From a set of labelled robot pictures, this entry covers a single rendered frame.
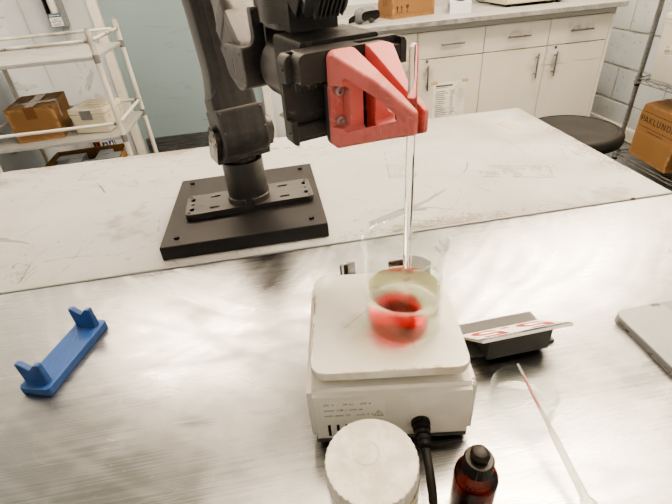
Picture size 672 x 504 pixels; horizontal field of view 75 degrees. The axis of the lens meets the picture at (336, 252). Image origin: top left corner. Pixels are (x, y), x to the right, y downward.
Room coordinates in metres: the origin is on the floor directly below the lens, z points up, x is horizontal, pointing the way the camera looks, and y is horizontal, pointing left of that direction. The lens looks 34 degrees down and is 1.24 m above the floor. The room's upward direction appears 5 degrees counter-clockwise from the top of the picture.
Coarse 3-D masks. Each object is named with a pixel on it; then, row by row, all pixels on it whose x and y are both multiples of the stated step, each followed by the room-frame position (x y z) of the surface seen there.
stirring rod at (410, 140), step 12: (408, 60) 0.27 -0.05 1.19; (408, 72) 0.27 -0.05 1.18; (408, 84) 0.27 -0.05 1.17; (408, 96) 0.27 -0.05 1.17; (408, 144) 0.27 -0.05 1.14; (408, 156) 0.27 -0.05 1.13; (408, 168) 0.27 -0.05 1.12; (408, 180) 0.27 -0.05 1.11; (408, 192) 0.27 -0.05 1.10; (408, 204) 0.27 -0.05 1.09; (408, 216) 0.27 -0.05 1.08; (408, 228) 0.27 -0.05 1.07; (408, 240) 0.27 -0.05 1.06; (408, 252) 0.27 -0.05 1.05; (408, 264) 0.27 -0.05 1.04
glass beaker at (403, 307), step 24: (360, 240) 0.27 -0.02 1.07; (384, 240) 0.29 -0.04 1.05; (432, 240) 0.28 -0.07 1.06; (384, 264) 0.23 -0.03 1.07; (432, 264) 0.23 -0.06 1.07; (384, 288) 0.24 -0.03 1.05; (408, 288) 0.23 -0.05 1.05; (432, 288) 0.23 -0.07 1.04; (384, 312) 0.24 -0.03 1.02; (408, 312) 0.23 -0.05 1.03; (432, 312) 0.24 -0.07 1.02; (384, 336) 0.24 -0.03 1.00; (408, 336) 0.23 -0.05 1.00; (432, 336) 0.24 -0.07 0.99
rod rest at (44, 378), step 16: (80, 320) 0.38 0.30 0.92; (96, 320) 0.38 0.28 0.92; (64, 336) 0.37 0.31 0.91; (80, 336) 0.36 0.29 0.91; (96, 336) 0.37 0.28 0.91; (64, 352) 0.34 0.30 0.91; (80, 352) 0.34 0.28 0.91; (16, 368) 0.30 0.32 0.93; (32, 368) 0.30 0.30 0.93; (48, 368) 0.32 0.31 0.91; (64, 368) 0.32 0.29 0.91; (32, 384) 0.30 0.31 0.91; (48, 384) 0.30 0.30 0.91
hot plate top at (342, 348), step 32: (320, 288) 0.31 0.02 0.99; (352, 288) 0.31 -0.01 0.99; (320, 320) 0.27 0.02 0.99; (352, 320) 0.27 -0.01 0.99; (448, 320) 0.26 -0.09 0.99; (320, 352) 0.24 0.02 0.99; (352, 352) 0.23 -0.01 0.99; (384, 352) 0.23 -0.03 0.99; (416, 352) 0.23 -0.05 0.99; (448, 352) 0.22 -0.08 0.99
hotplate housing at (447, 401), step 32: (320, 384) 0.22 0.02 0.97; (352, 384) 0.22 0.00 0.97; (384, 384) 0.21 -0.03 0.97; (416, 384) 0.21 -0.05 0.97; (448, 384) 0.21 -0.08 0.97; (320, 416) 0.21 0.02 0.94; (352, 416) 0.21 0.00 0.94; (384, 416) 0.21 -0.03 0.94; (416, 416) 0.21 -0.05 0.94; (448, 416) 0.21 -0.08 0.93
